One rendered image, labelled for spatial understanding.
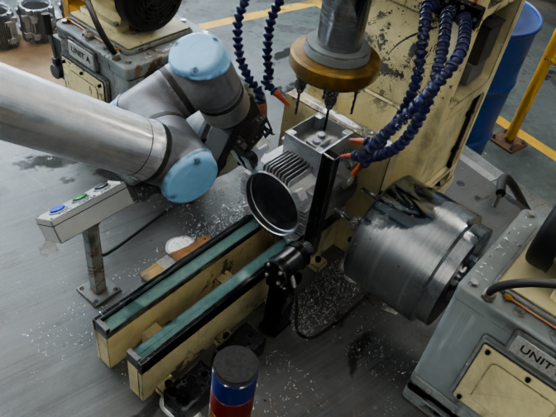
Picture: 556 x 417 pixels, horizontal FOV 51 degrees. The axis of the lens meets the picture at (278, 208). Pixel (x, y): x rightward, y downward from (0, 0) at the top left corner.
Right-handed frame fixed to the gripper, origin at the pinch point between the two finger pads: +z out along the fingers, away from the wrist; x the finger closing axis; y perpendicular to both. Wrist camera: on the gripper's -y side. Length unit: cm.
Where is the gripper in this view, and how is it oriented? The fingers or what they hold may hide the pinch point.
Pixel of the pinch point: (248, 168)
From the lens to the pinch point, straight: 124.6
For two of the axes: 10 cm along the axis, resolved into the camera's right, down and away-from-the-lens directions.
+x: -7.5, -5.1, 4.2
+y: 6.2, -7.6, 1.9
